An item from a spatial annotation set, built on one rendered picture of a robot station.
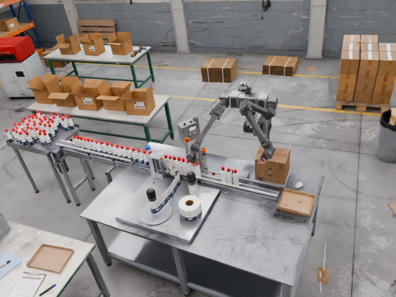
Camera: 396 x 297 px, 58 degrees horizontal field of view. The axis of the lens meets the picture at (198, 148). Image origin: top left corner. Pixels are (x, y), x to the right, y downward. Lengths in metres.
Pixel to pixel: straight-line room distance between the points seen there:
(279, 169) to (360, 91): 3.24
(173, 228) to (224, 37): 6.40
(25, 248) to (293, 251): 2.39
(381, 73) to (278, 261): 4.06
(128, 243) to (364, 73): 4.41
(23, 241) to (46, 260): 0.39
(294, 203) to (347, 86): 3.32
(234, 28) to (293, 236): 6.37
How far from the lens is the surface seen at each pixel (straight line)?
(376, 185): 5.10
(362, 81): 6.38
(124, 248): 4.13
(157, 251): 3.99
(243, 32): 8.79
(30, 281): 3.47
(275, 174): 3.57
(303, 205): 3.47
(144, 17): 9.70
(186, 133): 3.46
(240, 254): 3.08
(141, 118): 5.10
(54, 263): 3.50
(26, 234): 3.89
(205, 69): 7.55
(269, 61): 7.90
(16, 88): 8.65
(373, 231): 4.53
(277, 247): 3.14
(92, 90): 5.80
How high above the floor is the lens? 3.28
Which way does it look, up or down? 36 degrees down
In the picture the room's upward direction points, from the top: 8 degrees counter-clockwise
